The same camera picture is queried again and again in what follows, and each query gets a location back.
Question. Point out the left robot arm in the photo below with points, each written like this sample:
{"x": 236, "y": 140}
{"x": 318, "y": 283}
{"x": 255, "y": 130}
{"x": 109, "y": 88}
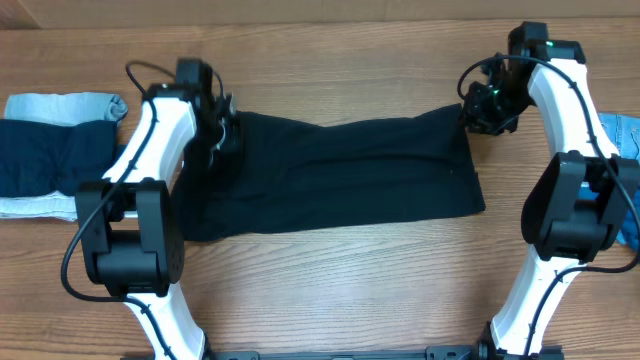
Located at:
{"x": 129, "y": 248}

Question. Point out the folded navy garment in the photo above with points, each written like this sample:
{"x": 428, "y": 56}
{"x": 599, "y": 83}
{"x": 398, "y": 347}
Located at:
{"x": 38, "y": 159}

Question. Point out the folded light grey garment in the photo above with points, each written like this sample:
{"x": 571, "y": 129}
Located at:
{"x": 61, "y": 110}

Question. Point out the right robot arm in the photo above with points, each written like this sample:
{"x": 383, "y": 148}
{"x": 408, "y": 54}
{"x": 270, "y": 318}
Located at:
{"x": 578, "y": 205}

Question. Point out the light blue denim jeans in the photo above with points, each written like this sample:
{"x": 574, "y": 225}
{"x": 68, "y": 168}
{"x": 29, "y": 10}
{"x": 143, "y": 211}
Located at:
{"x": 623, "y": 132}

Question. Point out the black polo shirt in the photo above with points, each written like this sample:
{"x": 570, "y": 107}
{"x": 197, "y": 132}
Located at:
{"x": 292, "y": 176}

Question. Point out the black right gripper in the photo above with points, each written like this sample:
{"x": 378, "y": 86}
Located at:
{"x": 484, "y": 112}

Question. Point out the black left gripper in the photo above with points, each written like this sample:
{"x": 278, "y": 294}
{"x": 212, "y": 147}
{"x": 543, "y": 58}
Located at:
{"x": 236, "y": 145}

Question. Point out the dark blue garment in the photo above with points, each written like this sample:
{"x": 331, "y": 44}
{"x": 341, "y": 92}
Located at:
{"x": 628, "y": 234}

